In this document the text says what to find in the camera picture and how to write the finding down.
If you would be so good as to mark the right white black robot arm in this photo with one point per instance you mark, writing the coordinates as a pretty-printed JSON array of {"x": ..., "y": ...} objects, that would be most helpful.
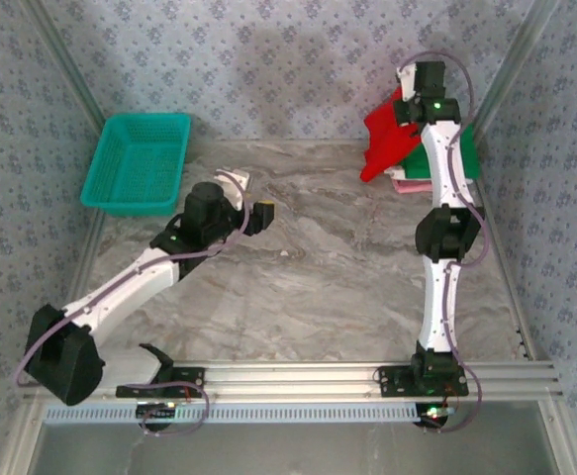
[{"x": 439, "y": 307}]

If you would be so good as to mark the teal plastic basket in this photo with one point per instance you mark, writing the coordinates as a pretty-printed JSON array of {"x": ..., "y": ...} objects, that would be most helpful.
[{"x": 134, "y": 163}]

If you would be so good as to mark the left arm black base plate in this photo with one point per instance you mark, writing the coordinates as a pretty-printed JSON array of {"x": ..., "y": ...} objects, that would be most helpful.
[{"x": 189, "y": 381}]

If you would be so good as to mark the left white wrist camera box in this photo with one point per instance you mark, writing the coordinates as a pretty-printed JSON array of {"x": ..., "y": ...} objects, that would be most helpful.
[{"x": 238, "y": 180}]

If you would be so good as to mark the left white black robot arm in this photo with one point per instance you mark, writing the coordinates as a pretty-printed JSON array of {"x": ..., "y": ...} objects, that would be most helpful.
[{"x": 120, "y": 292}]

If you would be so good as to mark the green folded t-shirt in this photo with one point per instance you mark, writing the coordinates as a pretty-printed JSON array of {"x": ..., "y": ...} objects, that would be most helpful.
[{"x": 468, "y": 153}]

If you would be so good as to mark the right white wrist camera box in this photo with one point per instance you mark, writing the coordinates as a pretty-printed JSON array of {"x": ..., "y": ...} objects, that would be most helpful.
[{"x": 407, "y": 81}]

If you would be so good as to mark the black controller board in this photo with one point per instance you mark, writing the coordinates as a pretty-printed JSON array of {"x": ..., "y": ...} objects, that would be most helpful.
[
  {"x": 157, "y": 409},
  {"x": 434, "y": 413}
]

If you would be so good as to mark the aluminium frame post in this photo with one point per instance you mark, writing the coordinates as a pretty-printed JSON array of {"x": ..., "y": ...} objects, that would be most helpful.
[
  {"x": 63, "y": 64},
  {"x": 515, "y": 59}
]

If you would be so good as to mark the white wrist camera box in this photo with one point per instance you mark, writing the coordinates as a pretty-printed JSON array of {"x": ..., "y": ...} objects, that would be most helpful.
[
  {"x": 407, "y": 81},
  {"x": 238, "y": 180}
]

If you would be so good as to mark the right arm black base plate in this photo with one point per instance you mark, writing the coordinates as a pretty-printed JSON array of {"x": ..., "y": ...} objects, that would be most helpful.
[{"x": 397, "y": 383}]

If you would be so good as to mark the red t-shirt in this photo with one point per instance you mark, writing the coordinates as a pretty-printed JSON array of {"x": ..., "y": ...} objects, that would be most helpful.
[{"x": 387, "y": 143}]

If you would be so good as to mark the aluminium mounting rail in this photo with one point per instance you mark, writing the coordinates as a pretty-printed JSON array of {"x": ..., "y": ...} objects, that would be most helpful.
[{"x": 288, "y": 378}]

